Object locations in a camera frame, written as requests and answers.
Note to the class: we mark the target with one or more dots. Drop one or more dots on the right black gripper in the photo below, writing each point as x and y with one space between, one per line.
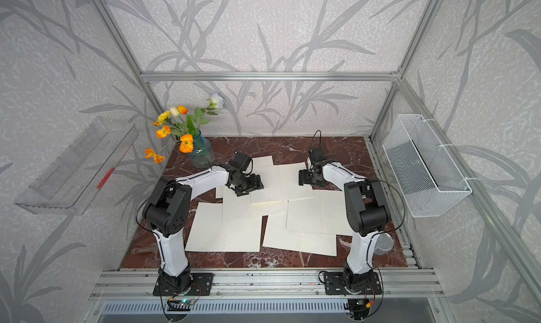
303 178

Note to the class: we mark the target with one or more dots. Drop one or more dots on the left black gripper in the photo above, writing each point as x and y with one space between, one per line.
256 184

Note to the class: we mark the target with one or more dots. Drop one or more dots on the yellow notebook pink spine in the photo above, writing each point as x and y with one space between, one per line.
281 183

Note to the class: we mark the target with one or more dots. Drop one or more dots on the purple notebook green spine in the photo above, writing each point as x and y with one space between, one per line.
325 213

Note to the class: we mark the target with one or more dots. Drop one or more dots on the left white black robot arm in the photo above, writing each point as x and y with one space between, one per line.
168 207

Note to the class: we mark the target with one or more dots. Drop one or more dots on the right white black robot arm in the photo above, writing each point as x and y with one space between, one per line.
365 208

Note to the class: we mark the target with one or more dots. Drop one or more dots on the open notebook centre left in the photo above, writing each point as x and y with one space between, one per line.
240 207

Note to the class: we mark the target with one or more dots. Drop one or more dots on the open notebook front left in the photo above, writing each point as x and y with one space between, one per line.
209 233

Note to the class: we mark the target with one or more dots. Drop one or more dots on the open notebook front right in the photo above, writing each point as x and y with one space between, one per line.
277 236

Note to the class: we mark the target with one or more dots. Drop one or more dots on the glass vase with flowers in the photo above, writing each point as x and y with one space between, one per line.
185 126

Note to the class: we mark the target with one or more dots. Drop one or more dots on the clear glass cup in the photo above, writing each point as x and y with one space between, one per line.
383 244

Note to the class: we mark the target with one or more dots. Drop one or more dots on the brown slotted spatula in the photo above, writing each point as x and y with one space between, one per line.
144 250

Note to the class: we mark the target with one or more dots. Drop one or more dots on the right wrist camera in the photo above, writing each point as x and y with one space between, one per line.
316 155

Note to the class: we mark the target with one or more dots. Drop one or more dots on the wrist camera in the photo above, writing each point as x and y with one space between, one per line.
241 161
316 155

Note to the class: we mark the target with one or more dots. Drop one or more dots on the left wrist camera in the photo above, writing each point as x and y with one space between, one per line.
241 161

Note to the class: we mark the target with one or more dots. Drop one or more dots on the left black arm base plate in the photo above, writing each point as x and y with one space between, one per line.
192 284

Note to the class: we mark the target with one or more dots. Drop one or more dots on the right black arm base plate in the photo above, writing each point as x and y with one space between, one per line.
338 283

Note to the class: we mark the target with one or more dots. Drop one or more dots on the white wire mesh basket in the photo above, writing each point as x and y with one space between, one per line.
429 178

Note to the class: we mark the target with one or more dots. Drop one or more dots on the clear plastic wall tray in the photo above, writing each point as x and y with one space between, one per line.
72 181

